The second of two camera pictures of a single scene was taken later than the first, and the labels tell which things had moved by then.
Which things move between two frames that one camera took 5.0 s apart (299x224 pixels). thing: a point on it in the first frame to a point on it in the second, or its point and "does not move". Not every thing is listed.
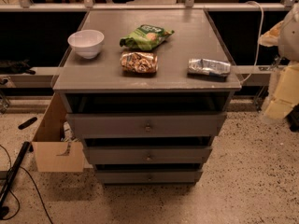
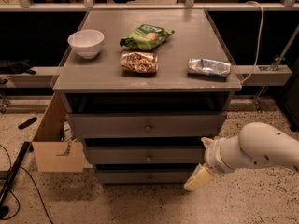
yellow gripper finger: [270, 38] to [206, 142]
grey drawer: [148, 154] does not move
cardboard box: [54, 154] does not move
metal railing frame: [190, 4] does not move
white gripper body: [290, 37] to [212, 156]
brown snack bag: [134, 62] does not move
